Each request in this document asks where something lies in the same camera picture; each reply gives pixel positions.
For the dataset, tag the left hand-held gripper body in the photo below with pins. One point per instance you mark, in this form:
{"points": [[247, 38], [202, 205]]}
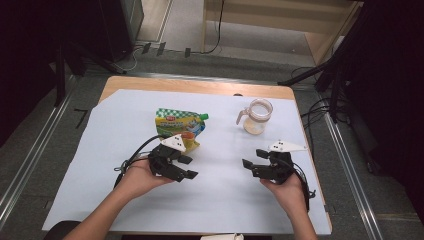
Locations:
{"points": [[163, 160]]}

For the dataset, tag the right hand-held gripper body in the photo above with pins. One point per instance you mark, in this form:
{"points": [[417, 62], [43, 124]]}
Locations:
{"points": [[278, 166]]}

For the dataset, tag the clear jar with hinged lid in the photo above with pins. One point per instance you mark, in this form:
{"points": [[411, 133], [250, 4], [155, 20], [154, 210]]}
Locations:
{"points": [[256, 123]]}

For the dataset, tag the yellow spout pouch green cap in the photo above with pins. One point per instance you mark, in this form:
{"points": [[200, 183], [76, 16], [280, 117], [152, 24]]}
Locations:
{"points": [[180, 125]]}

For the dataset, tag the person's left hand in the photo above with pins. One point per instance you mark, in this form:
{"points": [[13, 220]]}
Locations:
{"points": [[140, 180]]}

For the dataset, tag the person's right hand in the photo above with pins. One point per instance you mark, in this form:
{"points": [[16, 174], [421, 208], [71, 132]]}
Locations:
{"points": [[290, 196]]}

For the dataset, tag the white paper sheet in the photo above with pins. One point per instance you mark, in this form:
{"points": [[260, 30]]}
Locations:
{"points": [[216, 200]]}

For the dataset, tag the black metal stand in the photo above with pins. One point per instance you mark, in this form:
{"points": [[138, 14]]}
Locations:
{"points": [[335, 96], [60, 76]]}

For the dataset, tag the small black floor piece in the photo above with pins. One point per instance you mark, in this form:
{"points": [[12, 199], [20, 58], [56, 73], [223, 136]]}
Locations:
{"points": [[161, 48], [187, 52], [146, 48]]}

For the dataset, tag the wooden shelf unit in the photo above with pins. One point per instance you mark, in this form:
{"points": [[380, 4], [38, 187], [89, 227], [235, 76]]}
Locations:
{"points": [[320, 43]]}

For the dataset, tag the black chair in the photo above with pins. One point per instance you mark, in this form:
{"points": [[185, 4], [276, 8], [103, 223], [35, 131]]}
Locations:
{"points": [[61, 231]]}

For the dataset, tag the dark curtain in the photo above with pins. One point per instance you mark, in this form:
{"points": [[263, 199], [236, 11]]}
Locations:
{"points": [[393, 100], [26, 50]]}

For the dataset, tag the black cabinet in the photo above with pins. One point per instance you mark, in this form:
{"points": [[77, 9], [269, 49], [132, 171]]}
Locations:
{"points": [[116, 30]]}

